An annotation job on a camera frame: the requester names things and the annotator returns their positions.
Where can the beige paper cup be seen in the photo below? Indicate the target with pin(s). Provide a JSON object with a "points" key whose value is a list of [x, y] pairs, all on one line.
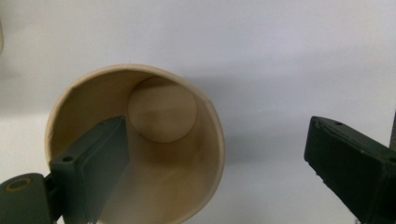
{"points": [[168, 124]]}

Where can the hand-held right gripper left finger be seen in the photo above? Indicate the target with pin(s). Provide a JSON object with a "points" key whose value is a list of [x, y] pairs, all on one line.
{"points": [[93, 165]]}

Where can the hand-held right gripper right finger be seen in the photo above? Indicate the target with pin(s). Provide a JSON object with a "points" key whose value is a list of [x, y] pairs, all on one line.
{"points": [[351, 165]]}

